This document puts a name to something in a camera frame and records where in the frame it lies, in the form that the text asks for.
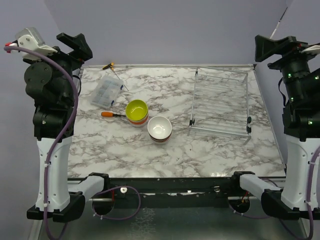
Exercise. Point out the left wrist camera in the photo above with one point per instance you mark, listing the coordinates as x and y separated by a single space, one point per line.
29 38

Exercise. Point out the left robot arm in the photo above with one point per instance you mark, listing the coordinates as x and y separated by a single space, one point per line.
49 82

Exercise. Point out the clear plastic parts box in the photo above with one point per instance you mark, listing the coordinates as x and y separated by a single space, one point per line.
106 92

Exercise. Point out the lime green bowl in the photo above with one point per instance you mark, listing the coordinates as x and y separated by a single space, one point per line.
136 110

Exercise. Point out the white wire dish rack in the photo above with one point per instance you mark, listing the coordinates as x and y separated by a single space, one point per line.
220 104

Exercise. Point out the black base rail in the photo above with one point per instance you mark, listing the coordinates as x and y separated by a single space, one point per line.
185 192

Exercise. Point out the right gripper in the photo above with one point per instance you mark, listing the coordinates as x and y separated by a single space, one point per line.
266 47

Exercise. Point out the white orange striped bowl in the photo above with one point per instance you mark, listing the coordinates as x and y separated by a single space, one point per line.
139 123

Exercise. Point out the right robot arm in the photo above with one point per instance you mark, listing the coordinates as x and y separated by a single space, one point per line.
301 121

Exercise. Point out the yellow black T-handle key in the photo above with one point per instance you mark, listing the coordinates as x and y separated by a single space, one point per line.
112 68

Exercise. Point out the beige bowl dark outside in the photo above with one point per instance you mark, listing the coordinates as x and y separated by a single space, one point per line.
162 138

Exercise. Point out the orange floral pattern bowl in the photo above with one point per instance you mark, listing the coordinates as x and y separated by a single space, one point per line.
160 142

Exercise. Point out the orange handled screwdriver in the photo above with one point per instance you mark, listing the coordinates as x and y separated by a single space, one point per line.
107 114

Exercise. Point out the white bowl orange outside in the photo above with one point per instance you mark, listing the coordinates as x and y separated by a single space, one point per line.
159 127

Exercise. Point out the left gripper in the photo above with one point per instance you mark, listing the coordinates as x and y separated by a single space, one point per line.
77 43

